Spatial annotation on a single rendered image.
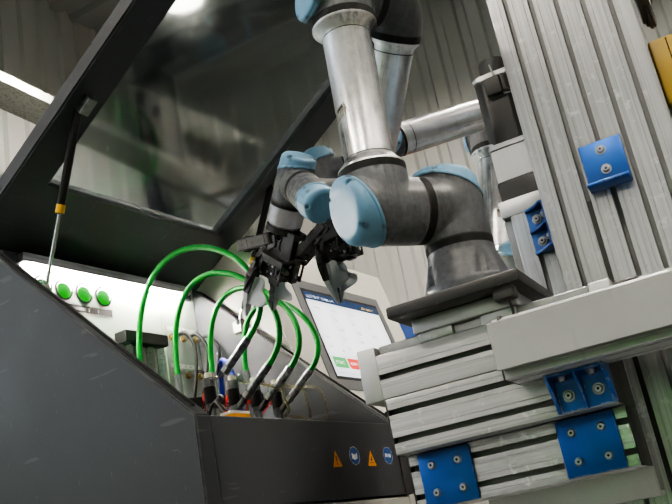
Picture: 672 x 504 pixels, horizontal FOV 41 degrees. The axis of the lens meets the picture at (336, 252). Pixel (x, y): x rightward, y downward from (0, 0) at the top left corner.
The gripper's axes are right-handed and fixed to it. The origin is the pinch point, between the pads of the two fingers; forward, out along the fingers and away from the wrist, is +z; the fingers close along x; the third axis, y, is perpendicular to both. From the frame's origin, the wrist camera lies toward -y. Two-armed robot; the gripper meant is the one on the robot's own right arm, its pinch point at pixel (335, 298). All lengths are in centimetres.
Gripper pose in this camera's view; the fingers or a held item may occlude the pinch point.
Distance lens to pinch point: 198.6
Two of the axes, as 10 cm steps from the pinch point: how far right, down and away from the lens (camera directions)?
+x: 5.6, 1.8, 8.1
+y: 8.1, -3.3, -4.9
